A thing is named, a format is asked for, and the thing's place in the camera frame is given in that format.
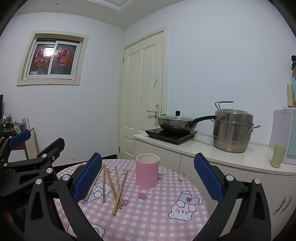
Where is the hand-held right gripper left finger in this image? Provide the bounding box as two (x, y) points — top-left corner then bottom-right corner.
(24, 152), (103, 241)

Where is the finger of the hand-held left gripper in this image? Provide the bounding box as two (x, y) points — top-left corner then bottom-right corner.
(0, 129), (32, 164)
(7, 137), (65, 183)

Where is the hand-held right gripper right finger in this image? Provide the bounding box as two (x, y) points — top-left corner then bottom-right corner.
(194, 152), (271, 241)

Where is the bunch of wooden chopsticks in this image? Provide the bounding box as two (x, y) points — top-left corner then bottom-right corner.
(82, 164), (129, 216)

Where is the pink cup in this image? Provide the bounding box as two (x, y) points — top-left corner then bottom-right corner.
(136, 153), (160, 189)

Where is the white board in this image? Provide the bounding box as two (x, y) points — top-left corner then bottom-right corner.
(24, 127), (38, 159)

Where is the white kitchen cabinet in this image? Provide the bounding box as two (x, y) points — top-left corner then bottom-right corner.
(134, 133), (296, 241)

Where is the stainless steel steamer pot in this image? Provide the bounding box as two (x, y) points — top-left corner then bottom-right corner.
(211, 101), (261, 153)

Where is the black induction cooktop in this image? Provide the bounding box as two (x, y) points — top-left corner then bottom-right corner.
(145, 128), (198, 146)

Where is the pink checked tablecloth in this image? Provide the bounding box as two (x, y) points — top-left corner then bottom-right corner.
(54, 159), (211, 241)

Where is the glass wok lid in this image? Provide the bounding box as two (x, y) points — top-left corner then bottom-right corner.
(157, 110), (196, 121)

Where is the pale green cup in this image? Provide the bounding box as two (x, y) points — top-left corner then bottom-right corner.
(271, 143), (287, 168)

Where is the white framed window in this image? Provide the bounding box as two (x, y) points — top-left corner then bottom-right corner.
(17, 30), (89, 87)

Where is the red paper window decoration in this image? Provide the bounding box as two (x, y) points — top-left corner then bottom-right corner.
(33, 48), (52, 68)
(55, 47), (76, 67)

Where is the pale purple box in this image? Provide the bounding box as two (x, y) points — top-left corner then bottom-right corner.
(269, 108), (296, 165)

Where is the cream panel door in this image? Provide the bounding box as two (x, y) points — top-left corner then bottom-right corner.
(118, 27), (169, 160)

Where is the beige bottle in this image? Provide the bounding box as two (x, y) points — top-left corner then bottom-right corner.
(287, 84), (295, 107)

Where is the dark plush toy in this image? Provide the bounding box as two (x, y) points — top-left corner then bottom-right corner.
(290, 54), (296, 78)

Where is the steel wok with black handle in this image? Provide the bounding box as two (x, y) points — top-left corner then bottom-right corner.
(157, 114), (217, 131)

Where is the metal door handle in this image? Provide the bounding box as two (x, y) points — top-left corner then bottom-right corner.
(147, 103), (160, 126)

